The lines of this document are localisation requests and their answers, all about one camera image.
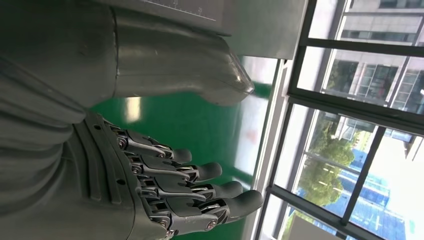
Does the green conveyor belt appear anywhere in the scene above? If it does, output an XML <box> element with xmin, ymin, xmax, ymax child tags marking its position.
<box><xmin>90</xmin><ymin>82</ymin><xmax>273</xmax><ymax>240</ymax></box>

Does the green tree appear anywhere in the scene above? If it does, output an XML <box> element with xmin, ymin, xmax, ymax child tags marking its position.
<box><xmin>281</xmin><ymin>114</ymin><xmax>358</xmax><ymax>233</ymax></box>

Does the pink glass office building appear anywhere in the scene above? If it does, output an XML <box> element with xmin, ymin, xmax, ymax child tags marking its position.
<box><xmin>309</xmin><ymin>0</ymin><xmax>424</xmax><ymax>115</ymax></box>

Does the blue glass building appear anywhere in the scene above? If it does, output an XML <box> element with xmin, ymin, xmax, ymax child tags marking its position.
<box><xmin>322</xmin><ymin>145</ymin><xmax>418</xmax><ymax>240</ymax></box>

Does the aluminium conveyor frame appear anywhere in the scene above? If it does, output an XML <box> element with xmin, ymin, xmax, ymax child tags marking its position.
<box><xmin>241</xmin><ymin>58</ymin><xmax>301</xmax><ymax>240</ymax></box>

